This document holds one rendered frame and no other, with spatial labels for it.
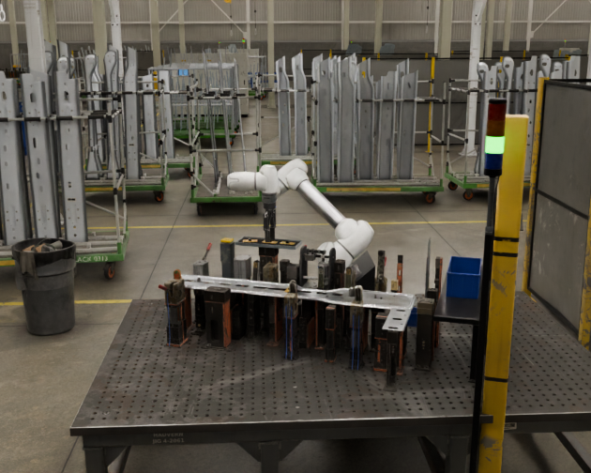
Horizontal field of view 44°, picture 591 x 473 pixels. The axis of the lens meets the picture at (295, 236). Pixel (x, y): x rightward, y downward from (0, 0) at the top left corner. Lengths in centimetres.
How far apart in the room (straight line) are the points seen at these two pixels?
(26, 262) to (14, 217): 187
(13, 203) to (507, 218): 570
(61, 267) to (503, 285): 385
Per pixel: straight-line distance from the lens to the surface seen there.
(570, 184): 594
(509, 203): 307
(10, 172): 778
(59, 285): 610
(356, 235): 445
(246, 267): 408
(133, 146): 1119
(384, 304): 372
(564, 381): 379
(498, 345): 325
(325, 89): 1084
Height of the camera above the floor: 228
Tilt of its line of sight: 15 degrees down
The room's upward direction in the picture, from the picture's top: straight up
